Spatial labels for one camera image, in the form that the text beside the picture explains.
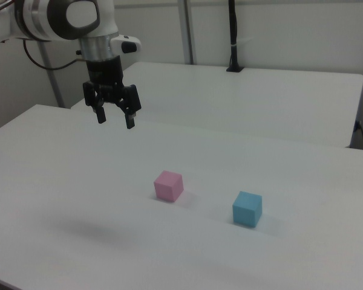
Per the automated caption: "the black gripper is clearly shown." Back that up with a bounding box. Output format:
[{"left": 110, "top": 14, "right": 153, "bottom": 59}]
[{"left": 82, "top": 56, "right": 142, "bottom": 131}]

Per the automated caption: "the blue cube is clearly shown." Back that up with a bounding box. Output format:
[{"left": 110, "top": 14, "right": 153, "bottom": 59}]
[{"left": 232, "top": 190, "right": 263, "bottom": 228}]

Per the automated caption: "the pink cube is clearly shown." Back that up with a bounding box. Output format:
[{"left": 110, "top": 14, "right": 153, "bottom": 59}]
[{"left": 153, "top": 170, "right": 185, "bottom": 203}]

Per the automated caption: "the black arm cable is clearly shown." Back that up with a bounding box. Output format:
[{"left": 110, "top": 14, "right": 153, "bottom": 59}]
[{"left": 22, "top": 40, "right": 88, "bottom": 71}]

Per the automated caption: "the grey partition post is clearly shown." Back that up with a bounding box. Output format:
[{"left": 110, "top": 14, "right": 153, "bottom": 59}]
[{"left": 177, "top": 0, "right": 198, "bottom": 65}]

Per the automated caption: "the black camera stand pole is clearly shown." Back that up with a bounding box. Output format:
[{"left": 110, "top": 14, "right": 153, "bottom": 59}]
[{"left": 226, "top": 0, "right": 246, "bottom": 74}]

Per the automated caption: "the black wall power cable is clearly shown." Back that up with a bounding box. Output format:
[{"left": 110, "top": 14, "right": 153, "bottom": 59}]
[{"left": 354, "top": 120, "right": 363, "bottom": 149}]

